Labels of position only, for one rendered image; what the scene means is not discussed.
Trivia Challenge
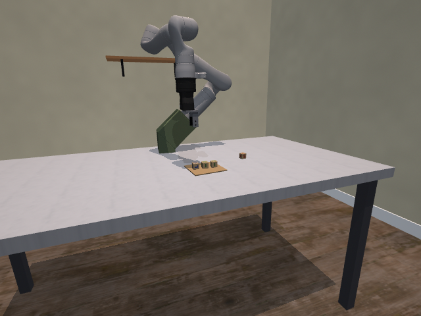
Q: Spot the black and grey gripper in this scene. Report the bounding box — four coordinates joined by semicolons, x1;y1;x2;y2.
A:
175;63;207;127

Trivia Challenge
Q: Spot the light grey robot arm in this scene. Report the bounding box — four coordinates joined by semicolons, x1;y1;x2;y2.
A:
141;15;232;117

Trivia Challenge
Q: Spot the tan square mat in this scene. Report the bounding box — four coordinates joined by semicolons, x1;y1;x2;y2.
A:
184;162;227;176

